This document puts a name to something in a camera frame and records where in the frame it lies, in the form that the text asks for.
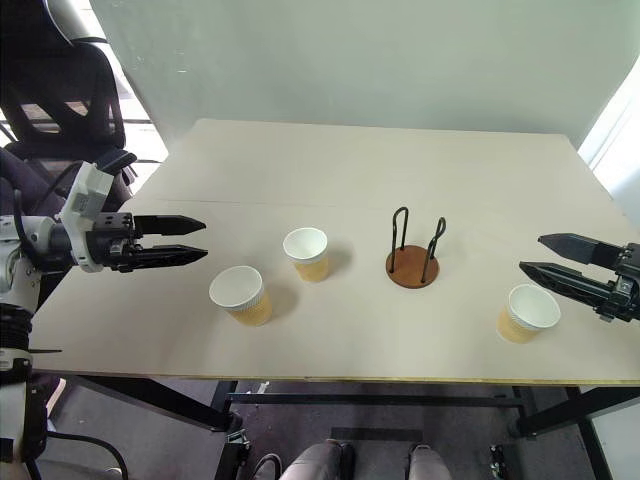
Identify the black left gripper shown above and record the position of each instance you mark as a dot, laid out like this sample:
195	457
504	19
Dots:
111	236

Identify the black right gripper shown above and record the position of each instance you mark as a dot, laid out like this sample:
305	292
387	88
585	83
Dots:
626	290

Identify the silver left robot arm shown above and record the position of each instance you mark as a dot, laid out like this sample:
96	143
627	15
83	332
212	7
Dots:
20	280

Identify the tan ribbed paper cup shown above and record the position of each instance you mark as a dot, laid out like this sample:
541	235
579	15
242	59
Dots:
242	295
527	312
307	255

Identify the black office chair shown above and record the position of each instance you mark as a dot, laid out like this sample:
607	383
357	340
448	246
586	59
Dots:
60	115

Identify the white backdrop board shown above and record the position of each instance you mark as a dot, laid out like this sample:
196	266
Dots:
360	65

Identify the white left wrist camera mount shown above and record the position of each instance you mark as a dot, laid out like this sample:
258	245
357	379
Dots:
86	200

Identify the black metal table frame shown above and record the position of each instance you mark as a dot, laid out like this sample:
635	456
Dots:
350	400

